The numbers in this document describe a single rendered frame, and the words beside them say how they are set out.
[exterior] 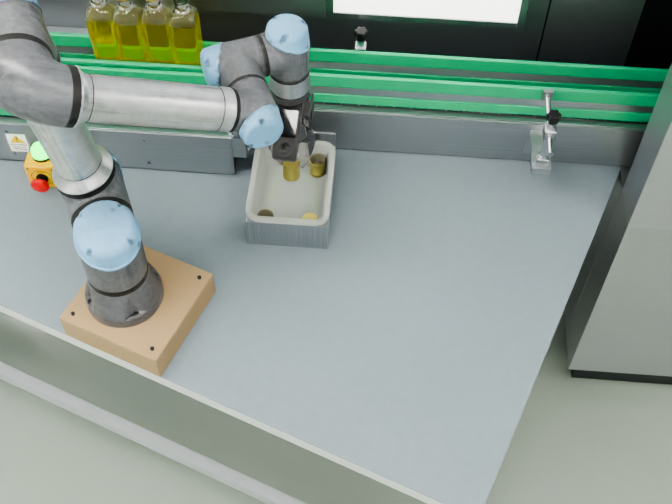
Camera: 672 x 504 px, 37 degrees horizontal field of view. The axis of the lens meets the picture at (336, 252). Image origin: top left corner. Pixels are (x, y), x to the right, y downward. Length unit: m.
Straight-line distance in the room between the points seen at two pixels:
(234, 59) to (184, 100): 0.17
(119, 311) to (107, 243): 0.18
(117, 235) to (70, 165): 0.15
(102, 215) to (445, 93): 0.78
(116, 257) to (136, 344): 0.21
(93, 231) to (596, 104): 1.08
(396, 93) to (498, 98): 0.22
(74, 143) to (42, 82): 0.28
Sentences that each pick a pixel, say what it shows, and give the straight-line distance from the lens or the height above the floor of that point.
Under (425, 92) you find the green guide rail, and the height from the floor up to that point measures 0.94.
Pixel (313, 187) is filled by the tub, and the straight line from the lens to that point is 2.21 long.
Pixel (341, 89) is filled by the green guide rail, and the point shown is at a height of 0.93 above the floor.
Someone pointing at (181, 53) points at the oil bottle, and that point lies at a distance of 2.19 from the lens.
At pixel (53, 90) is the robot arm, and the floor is 1.42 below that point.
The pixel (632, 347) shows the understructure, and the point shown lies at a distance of 2.71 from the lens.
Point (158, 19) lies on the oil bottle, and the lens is 2.14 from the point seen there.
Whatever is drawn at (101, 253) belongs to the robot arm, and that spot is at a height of 1.03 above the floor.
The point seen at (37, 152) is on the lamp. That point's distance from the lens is 2.26.
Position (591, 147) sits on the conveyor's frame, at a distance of 2.30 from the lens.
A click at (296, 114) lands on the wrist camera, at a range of 1.91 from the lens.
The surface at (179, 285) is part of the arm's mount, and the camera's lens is 2.03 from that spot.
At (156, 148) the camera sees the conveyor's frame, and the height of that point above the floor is 0.83.
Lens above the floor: 2.51
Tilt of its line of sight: 55 degrees down
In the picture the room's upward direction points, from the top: 1 degrees clockwise
